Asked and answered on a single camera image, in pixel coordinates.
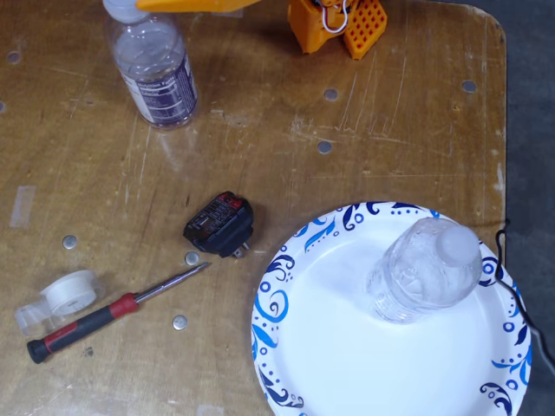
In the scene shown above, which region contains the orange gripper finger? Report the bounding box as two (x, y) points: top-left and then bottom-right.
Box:
(135, 0), (261, 14)

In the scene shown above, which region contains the clear bottle with purple label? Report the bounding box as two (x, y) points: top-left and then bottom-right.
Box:
(102, 0), (199, 130)

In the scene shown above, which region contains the clear bottle without label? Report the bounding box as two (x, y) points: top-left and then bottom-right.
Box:
(366, 216), (484, 325)

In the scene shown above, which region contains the white paper plate blue pattern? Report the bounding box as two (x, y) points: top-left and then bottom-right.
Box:
(251, 200), (533, 416)

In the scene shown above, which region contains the black power adapter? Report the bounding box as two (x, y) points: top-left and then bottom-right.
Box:
(182, 191), (255, 260)

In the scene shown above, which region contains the white tape roll clear dispenser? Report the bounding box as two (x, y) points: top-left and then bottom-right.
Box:
(14, 270), (105, 337)

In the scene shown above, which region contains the red black screwdriver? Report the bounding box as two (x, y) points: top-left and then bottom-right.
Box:
(26, 262), (212, 364)

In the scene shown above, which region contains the white red servo wire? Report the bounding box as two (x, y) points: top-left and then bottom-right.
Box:
(320, 0), (350, 35)

